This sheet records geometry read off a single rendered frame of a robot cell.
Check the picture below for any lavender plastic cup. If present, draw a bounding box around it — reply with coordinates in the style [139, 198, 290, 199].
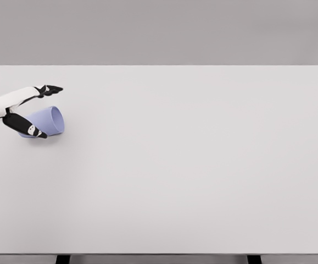
[19, 106, 65, 139]

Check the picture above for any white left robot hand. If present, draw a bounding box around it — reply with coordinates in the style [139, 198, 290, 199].
[0, 84, 64, 140]

